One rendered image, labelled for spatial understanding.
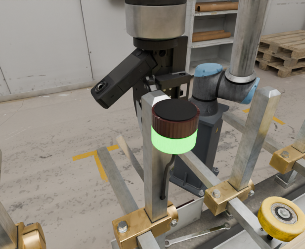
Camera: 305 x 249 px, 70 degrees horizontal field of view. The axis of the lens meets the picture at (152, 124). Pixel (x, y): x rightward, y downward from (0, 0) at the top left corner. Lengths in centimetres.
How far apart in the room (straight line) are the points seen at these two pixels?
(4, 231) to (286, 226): 46
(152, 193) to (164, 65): 23
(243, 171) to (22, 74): 282
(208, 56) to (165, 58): 349
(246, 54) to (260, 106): 64
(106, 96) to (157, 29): 12
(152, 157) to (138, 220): 18
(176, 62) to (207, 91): 89
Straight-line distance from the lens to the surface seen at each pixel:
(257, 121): 50
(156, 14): 32
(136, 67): 35
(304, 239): 52
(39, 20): 293
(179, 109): 27
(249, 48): 109
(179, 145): 27
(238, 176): 61
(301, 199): 99
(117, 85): 35
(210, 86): 124
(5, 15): 294
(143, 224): 49
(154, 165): 37
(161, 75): 38
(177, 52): 38
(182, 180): 169
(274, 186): 87
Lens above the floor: 129
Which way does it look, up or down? 35 degrees down
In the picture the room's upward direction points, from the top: straight up
